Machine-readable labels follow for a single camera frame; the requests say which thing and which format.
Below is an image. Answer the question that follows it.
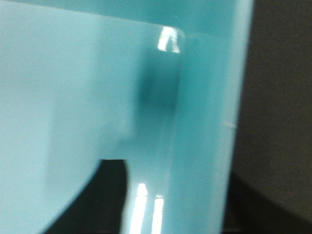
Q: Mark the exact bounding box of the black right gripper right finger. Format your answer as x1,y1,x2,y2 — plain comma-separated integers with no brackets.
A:
223,173,312,234

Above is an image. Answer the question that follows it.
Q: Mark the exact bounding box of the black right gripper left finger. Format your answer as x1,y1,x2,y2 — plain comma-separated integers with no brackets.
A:
45,160,128,234

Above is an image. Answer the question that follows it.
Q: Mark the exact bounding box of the teal plastic bin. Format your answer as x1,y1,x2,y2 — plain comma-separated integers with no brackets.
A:
0,0,254,234

